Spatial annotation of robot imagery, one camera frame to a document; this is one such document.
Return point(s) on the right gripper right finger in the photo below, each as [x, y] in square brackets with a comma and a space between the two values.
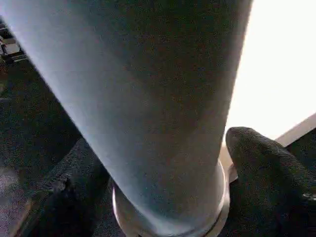
[266, 187]

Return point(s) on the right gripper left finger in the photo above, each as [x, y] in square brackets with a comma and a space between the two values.
[74, 197]

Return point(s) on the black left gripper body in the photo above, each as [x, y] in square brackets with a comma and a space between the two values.
[12, 47]

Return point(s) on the white plastic table leg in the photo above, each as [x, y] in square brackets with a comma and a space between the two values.
[148, 98]

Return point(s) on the white plastic table top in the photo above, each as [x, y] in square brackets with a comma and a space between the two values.
[279, 61]

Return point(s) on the black work surface mat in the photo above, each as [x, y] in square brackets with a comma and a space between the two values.
[29, 118]

